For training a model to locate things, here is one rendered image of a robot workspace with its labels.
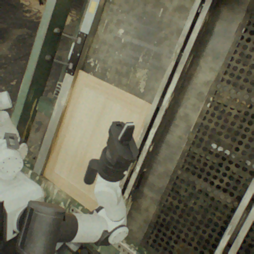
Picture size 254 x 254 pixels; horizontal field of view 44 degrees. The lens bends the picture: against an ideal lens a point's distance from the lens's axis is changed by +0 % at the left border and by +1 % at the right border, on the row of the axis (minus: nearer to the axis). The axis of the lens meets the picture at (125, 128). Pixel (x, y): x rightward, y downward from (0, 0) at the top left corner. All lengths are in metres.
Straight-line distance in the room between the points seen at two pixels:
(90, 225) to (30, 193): 0.22
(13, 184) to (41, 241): 0.22
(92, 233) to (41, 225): 0.20
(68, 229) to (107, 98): 0.63
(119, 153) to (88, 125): 0.69
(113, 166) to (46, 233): 0.27
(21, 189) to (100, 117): 0.53
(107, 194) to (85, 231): 0.18
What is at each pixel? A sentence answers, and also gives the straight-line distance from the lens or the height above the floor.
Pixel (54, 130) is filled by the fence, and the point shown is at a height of 1.11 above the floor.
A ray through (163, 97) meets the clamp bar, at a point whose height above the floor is 1.41.
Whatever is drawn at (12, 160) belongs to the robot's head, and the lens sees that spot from 1.01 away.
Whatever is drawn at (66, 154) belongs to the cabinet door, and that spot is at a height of 1.03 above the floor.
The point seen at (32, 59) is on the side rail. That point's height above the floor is 1.33.
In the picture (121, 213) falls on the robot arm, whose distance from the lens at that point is 1.10.
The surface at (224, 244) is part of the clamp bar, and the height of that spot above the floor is 1.12.
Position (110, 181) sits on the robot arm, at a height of 1.45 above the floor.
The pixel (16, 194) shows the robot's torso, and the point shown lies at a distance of 1.04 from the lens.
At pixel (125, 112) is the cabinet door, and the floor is 1.28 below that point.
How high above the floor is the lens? 2.16
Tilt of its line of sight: 43 degrees down
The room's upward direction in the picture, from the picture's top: straight up
